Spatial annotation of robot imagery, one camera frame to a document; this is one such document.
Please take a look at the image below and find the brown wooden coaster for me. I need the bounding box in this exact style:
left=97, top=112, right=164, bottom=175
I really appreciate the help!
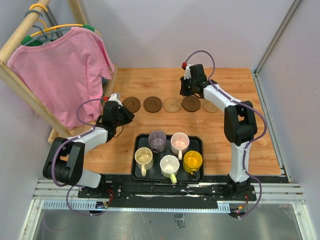
left=181, top=96, right=201, bottom=112
left=143, top=96, right=163, bottom=113
left=122, top=96, right=141, bottom=113

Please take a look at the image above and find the woven rattan coaster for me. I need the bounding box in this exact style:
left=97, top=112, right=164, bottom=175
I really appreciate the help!
left=163, top=97, right=182, bottom=113
left=203, top=99, right=220, bottom=113

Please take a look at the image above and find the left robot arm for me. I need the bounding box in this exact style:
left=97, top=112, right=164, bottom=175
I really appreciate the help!
left=42, top=100, right=135, bottom=198

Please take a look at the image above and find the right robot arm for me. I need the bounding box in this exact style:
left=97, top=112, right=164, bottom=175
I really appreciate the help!
left=180, top=62, right=258, bottom=200

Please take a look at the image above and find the purple cup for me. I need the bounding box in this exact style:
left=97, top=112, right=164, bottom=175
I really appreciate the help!
left=148, top=130, right=167, bottom=153

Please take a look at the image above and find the cream yellow mug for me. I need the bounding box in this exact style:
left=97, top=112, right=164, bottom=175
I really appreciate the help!
left=134, top=147, right=154, bottom=177

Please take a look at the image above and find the pink mug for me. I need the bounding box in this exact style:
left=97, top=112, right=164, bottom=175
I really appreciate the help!
left=170, top=132, right=190, bottom=161

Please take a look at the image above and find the pink t-shirt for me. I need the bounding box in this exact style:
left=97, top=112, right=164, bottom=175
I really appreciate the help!
left=7, top=27, right=115, bottom=130

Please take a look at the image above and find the black serving tray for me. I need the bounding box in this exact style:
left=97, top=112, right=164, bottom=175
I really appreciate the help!
left=131, top=133, right=204, bottom=184

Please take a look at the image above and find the grey clothes hanger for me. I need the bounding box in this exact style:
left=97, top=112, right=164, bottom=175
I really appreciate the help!
left=20, top=7, right=71, bottom=47

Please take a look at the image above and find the yellow clothes hanger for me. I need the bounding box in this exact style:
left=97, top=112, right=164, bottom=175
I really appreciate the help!
left=29, top=2, right=103, bottom=38

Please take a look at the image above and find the wooden clothes rack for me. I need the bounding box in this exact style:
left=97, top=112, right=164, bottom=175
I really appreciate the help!
left=0, top=0, right=119, bottom=150

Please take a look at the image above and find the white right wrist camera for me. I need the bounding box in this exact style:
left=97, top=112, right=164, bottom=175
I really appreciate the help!
left=181, top=62, right=192, bottom=80

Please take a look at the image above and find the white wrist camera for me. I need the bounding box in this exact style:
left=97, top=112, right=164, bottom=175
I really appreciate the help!
left=181, top=62, right=192, bottom=80
left=102, top=92, right=121, bottom=103

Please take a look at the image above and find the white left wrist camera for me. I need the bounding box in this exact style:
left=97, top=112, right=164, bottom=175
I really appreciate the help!
left=102, top=92, right=121, bottom=103

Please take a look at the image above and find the white mug yellow handle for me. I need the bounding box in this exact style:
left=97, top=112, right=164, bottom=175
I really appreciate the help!
left=159, top=155, right=180, bottom=184

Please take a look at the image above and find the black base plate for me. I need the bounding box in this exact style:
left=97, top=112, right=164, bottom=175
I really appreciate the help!
left=77, top=174, right=257, bottom=210

